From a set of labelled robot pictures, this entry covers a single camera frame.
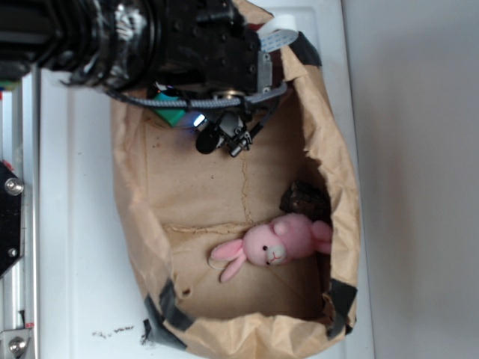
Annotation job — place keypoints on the aluminium frame rail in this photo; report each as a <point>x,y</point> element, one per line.
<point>20,109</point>

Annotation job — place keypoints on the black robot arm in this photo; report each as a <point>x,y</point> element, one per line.
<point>155,54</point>

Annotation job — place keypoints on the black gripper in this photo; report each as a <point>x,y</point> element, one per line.
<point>208,46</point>

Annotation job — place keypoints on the dark brown rock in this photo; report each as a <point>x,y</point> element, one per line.
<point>303,198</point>

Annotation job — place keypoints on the brown paper bag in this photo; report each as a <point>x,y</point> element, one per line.
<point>176,205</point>

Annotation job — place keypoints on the green rectangular block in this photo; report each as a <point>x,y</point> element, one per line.
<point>173,116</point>

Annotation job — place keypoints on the pink plush bunny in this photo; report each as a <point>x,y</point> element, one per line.
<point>285,238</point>

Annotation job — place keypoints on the black mounting bracket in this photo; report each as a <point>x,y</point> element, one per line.
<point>12,188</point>

